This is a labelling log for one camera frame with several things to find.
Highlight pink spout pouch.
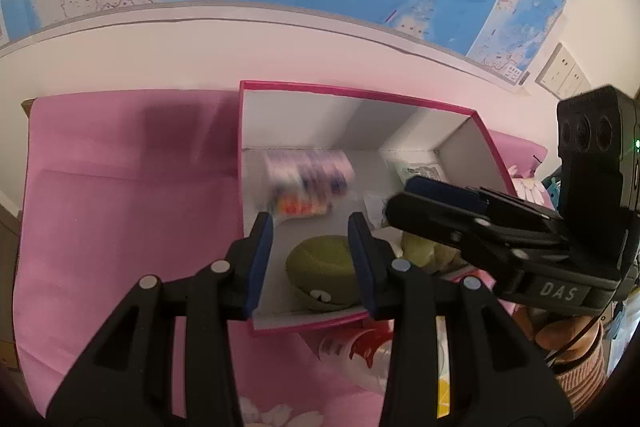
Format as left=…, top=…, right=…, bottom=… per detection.
left=387, top=159, right=447, bottom=188

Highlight green frog plush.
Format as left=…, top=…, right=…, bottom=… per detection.
left=285, top=227, right=466, bottom=312

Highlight small pink floral tissue pack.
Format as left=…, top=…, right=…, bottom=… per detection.
left=262, top=148, right=356, bottom=220

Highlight white yellow wet wipes pack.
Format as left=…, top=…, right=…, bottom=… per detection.
left=437, top=377, right=450, bottom=418

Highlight right forearm pink sleeve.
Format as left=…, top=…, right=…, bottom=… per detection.
left=554, top=326, right=606, bottom=416

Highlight right hand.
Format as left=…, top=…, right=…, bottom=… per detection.
left=512, top=307, right=600, bottom=362

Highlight pink storage box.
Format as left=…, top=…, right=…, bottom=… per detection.
left=239, top=80, right=515, bottom=335

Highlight white pump lotion bottle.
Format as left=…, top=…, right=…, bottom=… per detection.
left=318, top=329, right=394, bottom=395

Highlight pink floral tablecloth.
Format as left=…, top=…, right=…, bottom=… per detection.
left=12, top=89, right=557, bottom=427

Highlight white wall sockets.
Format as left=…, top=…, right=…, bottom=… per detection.
left=536, top=42, right=592, bottom=100

